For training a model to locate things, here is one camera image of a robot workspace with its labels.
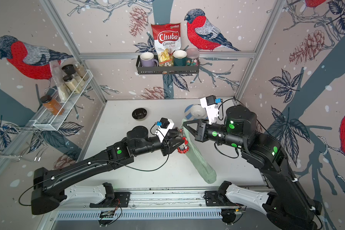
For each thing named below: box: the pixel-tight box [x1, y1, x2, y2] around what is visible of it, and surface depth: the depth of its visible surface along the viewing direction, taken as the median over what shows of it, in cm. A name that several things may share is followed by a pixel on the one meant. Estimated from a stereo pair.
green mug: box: [172, 45, 190, 67], surface depth 85 cm
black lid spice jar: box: [61, 64, 86, 88], surface depth 80 cm
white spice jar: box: [62, 74, 82, 94], surface depth 79 cm
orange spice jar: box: [40, 94, 65, 116], surface depth 69 cm
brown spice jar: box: [74, 61, 90, 81], surface depth 87 cm
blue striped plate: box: [184, 103, 199, 121], surface depth 113 cm
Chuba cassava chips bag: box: [150, 23, 182, 67], surface depth 83 cm
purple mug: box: [139, 51, 159, 68], surface depth 85 cm
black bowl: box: [131, 107, 148, 121], surface depth 109 cm
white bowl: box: [190, 103, 207, 120], surface depth 109 cm
